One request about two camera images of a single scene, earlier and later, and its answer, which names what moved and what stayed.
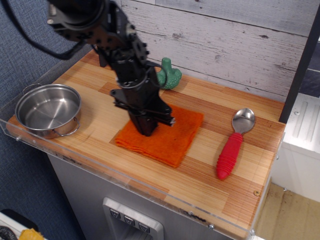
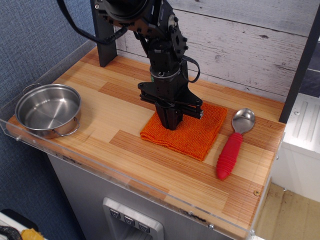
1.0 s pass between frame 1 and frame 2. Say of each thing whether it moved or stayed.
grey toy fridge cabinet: stayed
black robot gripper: moved
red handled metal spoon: stayed
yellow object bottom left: stayed
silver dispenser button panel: stayed
